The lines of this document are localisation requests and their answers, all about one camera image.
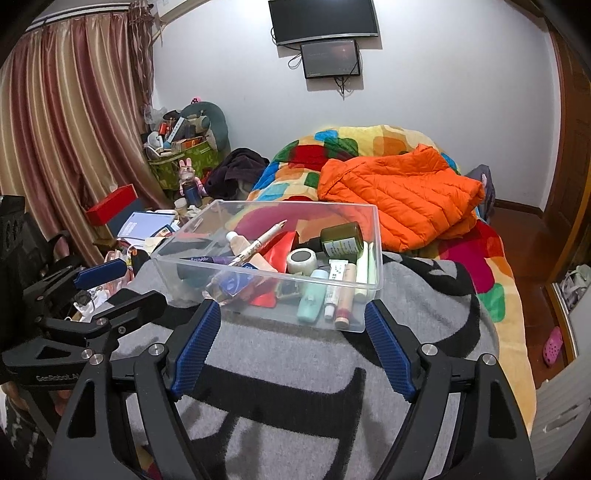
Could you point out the white wardrobe door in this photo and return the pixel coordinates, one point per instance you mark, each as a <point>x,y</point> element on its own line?
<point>563,415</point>

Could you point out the small wall monitor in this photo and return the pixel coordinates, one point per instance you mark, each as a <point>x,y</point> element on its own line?
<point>330,57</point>

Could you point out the grey cloth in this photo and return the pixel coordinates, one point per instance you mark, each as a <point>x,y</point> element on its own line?
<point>482,180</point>

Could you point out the red flat box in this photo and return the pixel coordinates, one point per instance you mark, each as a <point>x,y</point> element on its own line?
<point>111,207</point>

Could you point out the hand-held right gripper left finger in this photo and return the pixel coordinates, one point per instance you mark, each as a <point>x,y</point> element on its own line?
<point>198,344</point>

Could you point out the red cardboard box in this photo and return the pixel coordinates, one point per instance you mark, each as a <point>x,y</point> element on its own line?
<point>279,251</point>

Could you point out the person's left hand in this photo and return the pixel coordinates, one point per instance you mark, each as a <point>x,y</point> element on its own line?
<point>57,402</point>

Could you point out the white shoes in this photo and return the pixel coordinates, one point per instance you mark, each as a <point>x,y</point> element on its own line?
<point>577,286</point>

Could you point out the white patterned pen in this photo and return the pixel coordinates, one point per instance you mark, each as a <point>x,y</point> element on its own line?
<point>258,242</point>

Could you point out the white tape roll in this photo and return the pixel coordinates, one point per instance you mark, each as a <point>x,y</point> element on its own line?
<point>302,265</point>

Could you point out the dark clothes pile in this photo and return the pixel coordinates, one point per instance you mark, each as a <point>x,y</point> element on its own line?
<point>235,170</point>

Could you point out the purple tube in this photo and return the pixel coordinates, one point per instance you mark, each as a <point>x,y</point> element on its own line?
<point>203,260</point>

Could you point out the blue drinking bottle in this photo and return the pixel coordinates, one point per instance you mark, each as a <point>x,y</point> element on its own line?
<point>194,196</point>

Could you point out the beige lip balm stick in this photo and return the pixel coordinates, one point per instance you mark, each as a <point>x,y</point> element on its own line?
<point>344,309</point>

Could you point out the pale green tube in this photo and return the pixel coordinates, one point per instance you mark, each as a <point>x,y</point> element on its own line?
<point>367,272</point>

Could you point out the blue packet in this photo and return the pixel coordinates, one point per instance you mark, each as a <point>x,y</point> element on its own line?
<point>233,282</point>

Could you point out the green storage bag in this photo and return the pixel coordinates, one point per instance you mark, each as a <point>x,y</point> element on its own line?
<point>203,157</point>

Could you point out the orange puffer jacket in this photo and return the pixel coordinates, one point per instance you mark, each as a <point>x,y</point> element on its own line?
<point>397,194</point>

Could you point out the pink clog shoe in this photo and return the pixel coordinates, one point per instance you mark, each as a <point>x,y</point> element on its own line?
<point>552,346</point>

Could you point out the clear plastic storage box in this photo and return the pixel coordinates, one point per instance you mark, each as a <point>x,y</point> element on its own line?
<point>194,240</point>

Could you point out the green glass bottle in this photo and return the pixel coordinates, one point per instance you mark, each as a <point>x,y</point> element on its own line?
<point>341,240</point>

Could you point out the beige tube with white cap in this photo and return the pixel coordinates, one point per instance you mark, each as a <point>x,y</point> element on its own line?
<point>239,245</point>

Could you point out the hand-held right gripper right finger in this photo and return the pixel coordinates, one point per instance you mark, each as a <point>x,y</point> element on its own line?
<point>388,355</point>

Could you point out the colourful patchwork blanket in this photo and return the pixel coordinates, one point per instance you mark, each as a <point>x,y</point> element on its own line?
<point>480,267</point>

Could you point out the striped brown curtain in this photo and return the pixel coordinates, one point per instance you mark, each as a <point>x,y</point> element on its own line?
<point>69,115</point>

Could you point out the light blue booklet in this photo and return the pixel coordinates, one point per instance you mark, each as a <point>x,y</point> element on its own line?
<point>143,226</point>

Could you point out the mint green bottle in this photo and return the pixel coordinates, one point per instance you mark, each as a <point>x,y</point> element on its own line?
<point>310,300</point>

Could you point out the grey plush cushion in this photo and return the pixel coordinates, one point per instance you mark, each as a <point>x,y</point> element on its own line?
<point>212,115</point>

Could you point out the dark case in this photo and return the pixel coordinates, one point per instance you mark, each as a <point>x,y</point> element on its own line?
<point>194,273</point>

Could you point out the grey and black blanket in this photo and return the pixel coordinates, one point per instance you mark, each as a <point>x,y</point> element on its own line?
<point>286,360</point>

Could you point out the pink bunny toy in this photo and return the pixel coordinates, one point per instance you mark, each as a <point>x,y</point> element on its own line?
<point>187,170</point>

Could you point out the large wall television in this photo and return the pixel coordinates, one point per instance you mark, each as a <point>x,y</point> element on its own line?
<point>323,18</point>

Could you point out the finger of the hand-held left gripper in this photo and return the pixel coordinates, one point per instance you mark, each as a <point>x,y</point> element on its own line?
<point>99,273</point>
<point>134,307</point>

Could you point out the small white tube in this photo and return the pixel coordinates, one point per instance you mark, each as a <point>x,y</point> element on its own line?
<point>336,272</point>

